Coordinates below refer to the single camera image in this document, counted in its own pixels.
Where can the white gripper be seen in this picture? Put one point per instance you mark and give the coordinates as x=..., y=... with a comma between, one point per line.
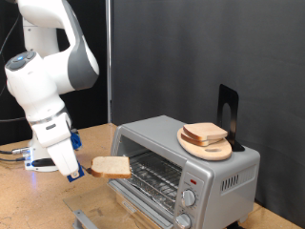
x=63, y=157

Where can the metal spatula with blue block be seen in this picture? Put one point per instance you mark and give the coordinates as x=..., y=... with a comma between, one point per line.
x=77, y=176

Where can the white bread slice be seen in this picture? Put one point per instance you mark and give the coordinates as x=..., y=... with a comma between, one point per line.
x=111, y=166

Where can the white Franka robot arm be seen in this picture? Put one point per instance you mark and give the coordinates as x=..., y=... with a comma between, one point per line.
x=38, y=86

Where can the silver knob at oven bottom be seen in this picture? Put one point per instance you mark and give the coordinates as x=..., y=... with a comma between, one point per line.
x=183, y=221

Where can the red oven indicator light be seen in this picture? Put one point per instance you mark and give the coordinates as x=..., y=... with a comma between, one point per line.
x=193, y=182

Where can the silver toaster oven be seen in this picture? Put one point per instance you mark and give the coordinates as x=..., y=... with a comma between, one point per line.
x=203, y=178

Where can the black fabric backdrop curtain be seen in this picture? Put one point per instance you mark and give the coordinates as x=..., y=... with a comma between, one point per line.
x=92, y=105

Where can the silver knob below red light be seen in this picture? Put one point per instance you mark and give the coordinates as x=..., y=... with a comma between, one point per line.
x=188, y=197

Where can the vertical metal pole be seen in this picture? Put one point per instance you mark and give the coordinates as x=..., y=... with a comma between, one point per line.
x=109, y=63

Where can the bread slice with brown crust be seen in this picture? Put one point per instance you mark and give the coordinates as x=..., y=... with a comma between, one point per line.
x=205, y=129
x=197, y=141

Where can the oval wooden cutting board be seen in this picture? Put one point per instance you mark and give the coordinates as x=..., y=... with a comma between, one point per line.
x=206, y=152

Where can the black metal bookend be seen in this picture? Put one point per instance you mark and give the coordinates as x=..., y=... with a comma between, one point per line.
x=234, y=105

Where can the grey fabric backdrop curtain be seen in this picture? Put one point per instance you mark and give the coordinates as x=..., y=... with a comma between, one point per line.
x=222, y=47

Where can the silver wrist camera blue mount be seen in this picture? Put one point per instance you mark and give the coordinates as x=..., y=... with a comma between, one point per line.
x=75, y=140

